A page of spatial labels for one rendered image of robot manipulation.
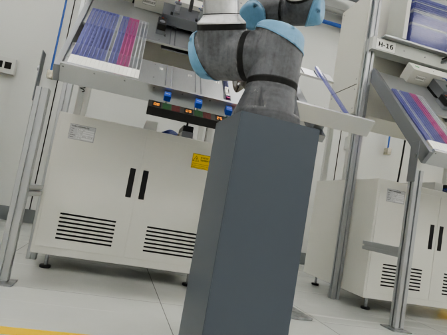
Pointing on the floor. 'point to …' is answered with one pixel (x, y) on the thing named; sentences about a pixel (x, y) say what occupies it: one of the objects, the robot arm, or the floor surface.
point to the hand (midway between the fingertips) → (237, 87)
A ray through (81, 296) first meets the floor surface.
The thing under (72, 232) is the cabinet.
